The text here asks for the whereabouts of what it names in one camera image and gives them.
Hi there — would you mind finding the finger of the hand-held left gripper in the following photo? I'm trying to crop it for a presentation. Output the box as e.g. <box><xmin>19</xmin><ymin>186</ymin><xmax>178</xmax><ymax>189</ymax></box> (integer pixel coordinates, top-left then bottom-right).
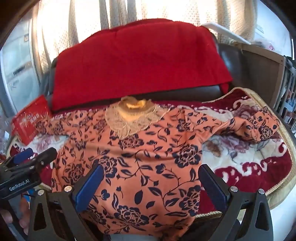
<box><xmin>31</xmin><ymin>147</ymin><xmax>58</xmax><ymax>168</ymax></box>
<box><xmin>13</xmin><ymin>148</ymin><xmax>34</xmax><ymax>165</ymax></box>

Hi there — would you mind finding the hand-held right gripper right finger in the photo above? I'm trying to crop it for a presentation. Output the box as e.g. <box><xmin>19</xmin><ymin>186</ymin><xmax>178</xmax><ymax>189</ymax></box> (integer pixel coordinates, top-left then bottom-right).
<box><xmin>198</xmin><ymin>164</ymin><xmax>275</xmax><ymax>241</ymax></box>

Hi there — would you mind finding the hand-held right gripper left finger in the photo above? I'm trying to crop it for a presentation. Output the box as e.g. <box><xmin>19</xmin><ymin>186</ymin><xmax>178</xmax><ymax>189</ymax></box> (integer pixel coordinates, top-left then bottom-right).
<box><xmin>28</xmin><ymin>163</ymin><xmax>104</xmax><ymax>241</ymax></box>

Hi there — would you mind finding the orange floral garment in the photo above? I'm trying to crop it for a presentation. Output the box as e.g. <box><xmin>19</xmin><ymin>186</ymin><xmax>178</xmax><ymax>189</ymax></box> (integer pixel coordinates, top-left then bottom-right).
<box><xmin>35</xmin><ymin>96</ymin><xmax>282</xmax><ymax>237</ymax></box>

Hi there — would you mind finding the person's left hand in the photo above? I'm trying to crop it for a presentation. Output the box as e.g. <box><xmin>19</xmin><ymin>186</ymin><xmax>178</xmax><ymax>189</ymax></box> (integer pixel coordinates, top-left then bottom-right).
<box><xmin>0</xmin><ymin>195</ymin><xmax>32</xmax><ymax>236</ymax></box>

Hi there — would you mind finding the red printed box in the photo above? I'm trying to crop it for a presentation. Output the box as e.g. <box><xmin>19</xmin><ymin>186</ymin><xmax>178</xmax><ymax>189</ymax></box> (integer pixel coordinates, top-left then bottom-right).
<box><xmin>11</xmin><ymin>95</ymin><xmax>53</xmax><ymax>146</ymax></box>

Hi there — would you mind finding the red cream floral blanket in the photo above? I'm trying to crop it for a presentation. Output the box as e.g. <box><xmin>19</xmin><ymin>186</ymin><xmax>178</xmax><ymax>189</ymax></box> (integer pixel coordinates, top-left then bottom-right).
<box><xmin>6</xmin><ymin>87</ymin><xmax>296</xmax><ymax>219</ymax></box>

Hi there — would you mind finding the white appliance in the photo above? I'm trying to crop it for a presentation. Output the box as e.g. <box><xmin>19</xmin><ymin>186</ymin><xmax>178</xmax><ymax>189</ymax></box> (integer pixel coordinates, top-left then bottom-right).
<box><xmin>0</xmin><ymin>20</ymin><xmax>41</xmax><ymax>103</ymax></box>

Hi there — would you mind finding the wooden crib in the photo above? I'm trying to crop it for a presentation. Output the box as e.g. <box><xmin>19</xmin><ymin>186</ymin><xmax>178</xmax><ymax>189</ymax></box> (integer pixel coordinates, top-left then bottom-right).
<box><xmin>231</xmin><ymin>42</ymin><xmax>296</xmax><ymax>136</ymax></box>

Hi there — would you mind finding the red fleece cloth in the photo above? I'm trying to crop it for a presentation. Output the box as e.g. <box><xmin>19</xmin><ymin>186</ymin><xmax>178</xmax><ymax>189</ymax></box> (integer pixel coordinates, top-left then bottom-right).
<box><xmin>49</xmin><ymin>19</ymin><xmax>234</xmax><ymax>112</ymax></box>

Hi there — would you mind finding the dark leather sofa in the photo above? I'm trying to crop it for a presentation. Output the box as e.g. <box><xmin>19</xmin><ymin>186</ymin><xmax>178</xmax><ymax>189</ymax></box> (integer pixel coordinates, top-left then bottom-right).
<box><xmin>42</xmin><ymin>42</ymin><xmax>251</xmax><ymax>105</ymax></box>

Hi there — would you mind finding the white board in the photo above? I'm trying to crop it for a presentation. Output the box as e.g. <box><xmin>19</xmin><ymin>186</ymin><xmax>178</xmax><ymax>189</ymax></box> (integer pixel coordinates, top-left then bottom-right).
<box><xmin>201</xmin><ymin>22</ymin><xmax>251</xmax><ymax>45</ymax></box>

